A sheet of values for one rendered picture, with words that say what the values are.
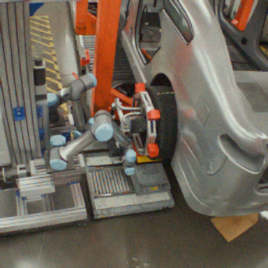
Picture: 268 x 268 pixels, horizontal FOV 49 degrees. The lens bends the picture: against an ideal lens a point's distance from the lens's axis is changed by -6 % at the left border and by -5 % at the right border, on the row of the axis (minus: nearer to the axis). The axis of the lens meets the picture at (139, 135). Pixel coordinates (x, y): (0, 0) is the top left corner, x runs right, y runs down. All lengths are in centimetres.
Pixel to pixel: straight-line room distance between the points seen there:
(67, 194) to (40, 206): 28
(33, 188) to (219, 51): 165
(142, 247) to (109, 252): 31
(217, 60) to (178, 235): 178
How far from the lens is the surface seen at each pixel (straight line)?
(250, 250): 332
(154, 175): 318
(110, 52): 274
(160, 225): 312
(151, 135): 248
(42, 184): 240
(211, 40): 217
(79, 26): 472
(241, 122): 177
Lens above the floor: 266
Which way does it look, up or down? 44 degrees down
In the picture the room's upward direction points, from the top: 11 degrees clockwise
